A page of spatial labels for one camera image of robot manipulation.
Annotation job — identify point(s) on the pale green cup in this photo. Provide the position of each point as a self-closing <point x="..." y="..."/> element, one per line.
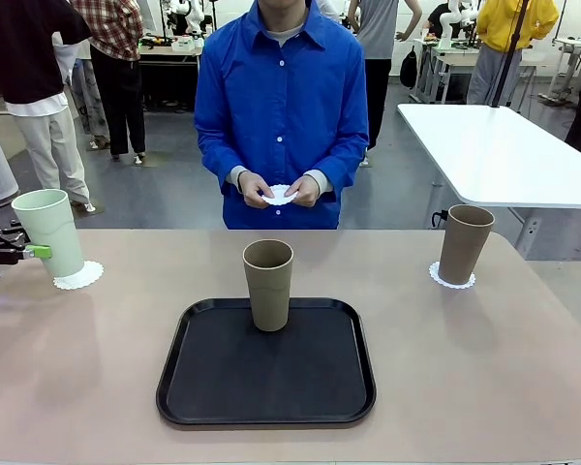
<point x="48" y="223"/>

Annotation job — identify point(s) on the white lace coaster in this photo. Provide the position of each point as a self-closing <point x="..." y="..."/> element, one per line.
<point x="278" y="196"/>
<point x="433" y="273"/>
<point x="92" y="276"/>

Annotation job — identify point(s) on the brown cup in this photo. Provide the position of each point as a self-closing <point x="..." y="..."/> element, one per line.
<point x="268" y="281"/>
<point x="465" y="242"/>

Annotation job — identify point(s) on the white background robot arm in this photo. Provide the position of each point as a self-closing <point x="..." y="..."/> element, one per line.
<point x="448" y="24"/>

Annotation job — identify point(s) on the person's left forearm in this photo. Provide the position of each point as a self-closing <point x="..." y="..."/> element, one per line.
<point x="341" y="164"/>

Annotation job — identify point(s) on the person's right forearm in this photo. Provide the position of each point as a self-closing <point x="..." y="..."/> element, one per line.
<point x="220" y="167"/>

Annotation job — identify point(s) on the person's right hand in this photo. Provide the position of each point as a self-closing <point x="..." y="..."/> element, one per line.
<point x="254" y="191"/>

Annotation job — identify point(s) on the person's left hand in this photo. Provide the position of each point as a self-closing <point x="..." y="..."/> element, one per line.
<point x="307" y="191"/>

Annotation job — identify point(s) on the bystander black top white trousers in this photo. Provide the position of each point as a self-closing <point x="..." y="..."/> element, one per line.
<point x="24" y="48"/>

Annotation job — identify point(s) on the bystander in plaid shirt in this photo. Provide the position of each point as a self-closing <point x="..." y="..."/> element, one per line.
<point x="111" y="29"/>

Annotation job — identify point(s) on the cluttered lab desk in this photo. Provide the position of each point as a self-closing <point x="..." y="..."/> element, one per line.
<point x="169" y="51"/>

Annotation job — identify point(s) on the black plastic tray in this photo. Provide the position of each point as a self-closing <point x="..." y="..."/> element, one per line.
<point x="271" y="378"/>

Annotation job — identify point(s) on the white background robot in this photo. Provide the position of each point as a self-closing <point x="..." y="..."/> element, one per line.
<point x="193" y="17"/>

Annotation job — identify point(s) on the person in blue shirt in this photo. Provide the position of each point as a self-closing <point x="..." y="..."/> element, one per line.
<point x="281" y="97"/>

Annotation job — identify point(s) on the bystander in grey shirt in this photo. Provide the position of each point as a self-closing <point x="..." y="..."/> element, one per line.
<point x="380" y="29"/>

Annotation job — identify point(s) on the black bag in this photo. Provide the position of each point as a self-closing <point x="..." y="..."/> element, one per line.
<point x="408" y="68"/>

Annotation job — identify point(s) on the white lab desk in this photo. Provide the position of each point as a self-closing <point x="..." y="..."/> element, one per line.
<point x="445" y="60"/>

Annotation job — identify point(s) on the white table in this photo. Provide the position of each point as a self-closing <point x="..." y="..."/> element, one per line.
<point x="503" y="155"/>

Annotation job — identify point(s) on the black tripod pole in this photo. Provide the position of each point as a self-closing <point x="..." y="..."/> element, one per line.
<point x="510" y="53"/>

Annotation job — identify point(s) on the bystander in yellow hoodie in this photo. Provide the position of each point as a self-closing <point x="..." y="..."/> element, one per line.
<point x="508" y="24"/>

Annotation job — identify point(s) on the small white desk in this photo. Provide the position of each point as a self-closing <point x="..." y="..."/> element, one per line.
<point x="569" y="43"/>

